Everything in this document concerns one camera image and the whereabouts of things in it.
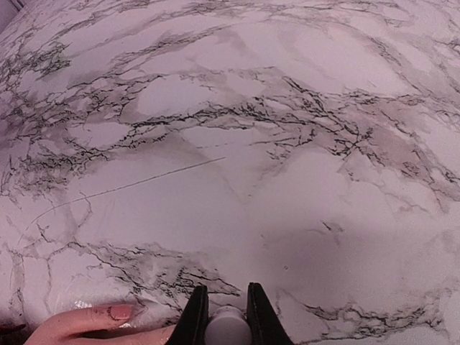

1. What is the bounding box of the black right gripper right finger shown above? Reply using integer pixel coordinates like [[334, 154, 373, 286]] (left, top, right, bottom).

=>
[[247, 282, 293, 345]]

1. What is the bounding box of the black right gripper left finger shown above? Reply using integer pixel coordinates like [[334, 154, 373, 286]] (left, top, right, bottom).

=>
[[170, 285, 209, 345]]

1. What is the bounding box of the white nail polish cap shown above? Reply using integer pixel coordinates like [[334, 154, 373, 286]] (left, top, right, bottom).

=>
[[205, 305, 252, 345]]

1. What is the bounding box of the person's bare hand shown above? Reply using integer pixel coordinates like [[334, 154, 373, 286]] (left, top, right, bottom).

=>
[[25, 304, 175, 345]]

